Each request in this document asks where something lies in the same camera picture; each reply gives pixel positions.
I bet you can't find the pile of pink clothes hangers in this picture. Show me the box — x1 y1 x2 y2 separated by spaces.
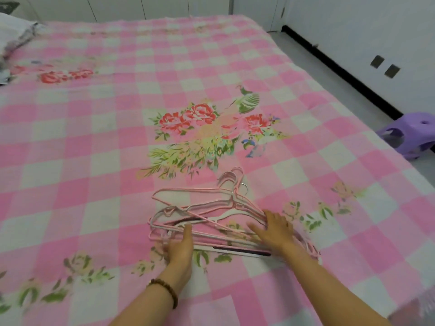
147 166 322 266

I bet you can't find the purple plastic stool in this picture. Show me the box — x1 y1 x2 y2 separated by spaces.
375 112 435 162

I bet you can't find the brown beaded bracelet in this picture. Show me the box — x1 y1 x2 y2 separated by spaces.
146 278 179 310

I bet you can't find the white cabinet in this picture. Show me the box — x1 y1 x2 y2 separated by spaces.
20 0 235 23

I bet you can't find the white door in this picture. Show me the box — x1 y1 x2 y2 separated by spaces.
266 0 290 33

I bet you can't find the person's left hand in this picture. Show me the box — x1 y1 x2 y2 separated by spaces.
160 223 195 293

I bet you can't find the person's left forearm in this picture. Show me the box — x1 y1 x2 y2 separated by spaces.
108 281 180 326

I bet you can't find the person's right forearm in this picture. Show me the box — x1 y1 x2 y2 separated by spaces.
277 242 393 326

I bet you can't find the pink checkered floral bedsheet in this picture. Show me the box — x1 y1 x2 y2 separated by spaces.
0 15 435 326

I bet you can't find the person's right hand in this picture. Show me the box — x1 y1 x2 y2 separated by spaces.
246 210 295 256

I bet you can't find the black baseboard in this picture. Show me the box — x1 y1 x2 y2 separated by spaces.
281 25 404 121

